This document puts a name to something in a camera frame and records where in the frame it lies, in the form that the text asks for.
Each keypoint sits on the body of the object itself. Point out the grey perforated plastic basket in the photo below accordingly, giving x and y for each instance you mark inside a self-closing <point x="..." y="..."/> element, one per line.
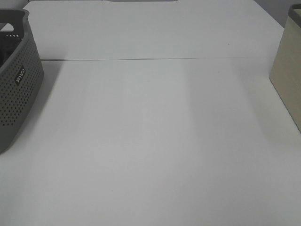
<point x="21" y="74"/>

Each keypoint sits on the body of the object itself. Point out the beige fabric bin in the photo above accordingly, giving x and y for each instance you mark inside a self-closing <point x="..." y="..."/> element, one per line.
<point x="285" y="74"/>

